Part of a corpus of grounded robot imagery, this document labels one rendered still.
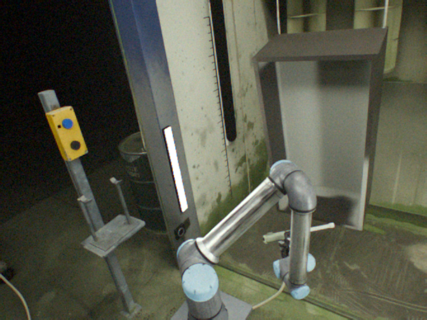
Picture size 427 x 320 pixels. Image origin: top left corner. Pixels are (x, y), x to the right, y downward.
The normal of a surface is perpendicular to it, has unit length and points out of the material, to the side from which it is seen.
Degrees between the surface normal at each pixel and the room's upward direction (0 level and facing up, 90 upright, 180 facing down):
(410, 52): 90
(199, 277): 5
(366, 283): 0
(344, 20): 90
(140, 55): 90
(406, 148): 57
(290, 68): 102
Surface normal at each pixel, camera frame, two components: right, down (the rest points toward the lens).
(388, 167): -0.54, -0.11
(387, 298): -0.13, -0.88
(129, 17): -0.55, 0.44
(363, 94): -0.48, 0.62
